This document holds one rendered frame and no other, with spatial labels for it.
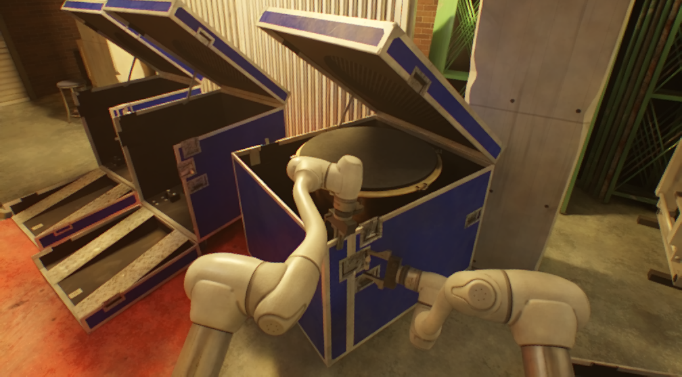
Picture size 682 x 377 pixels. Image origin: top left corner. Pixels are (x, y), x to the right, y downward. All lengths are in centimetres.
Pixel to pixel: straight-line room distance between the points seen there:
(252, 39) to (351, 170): 341
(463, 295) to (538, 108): 149
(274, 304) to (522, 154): 183
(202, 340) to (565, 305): 84
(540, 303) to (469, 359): 140
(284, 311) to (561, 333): 63
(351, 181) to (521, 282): 63
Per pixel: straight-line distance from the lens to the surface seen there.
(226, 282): 91
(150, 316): 270
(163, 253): 290
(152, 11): 250
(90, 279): 314
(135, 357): 254
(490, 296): 93
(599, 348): 273
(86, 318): 272
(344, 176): 127
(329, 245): 143
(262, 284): 88
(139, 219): 332
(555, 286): 102
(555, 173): 237
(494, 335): 250
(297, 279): 88
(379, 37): 127
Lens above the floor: 189
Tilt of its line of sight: 28 degrees down
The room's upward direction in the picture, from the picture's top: straight up
